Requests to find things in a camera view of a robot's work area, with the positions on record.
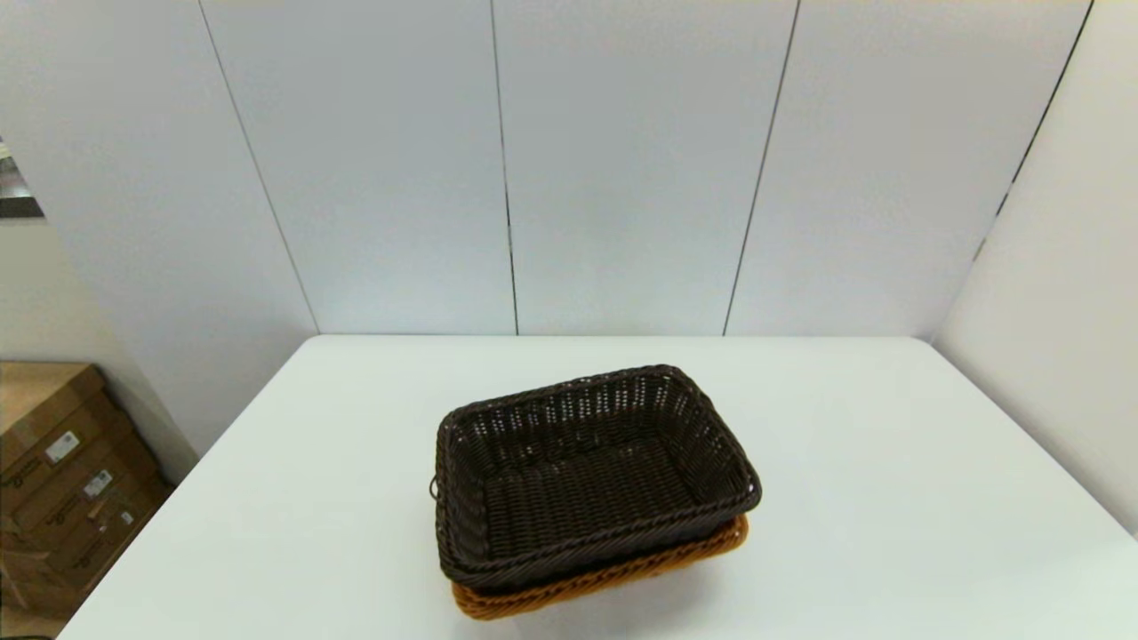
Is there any dark brown wicker basket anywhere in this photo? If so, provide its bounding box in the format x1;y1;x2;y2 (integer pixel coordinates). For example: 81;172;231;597
434;364;763;589

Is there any orange wicker basket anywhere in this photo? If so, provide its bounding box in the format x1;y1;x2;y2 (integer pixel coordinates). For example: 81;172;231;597
451;516;749;620

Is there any brown cardboard box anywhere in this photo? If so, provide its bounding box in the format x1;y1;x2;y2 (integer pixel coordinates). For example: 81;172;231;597
0;418;165;539
0;484;175;623
0;361;116;472

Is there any dark wall shelf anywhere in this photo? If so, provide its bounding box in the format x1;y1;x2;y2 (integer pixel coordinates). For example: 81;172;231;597
0;142;45;220

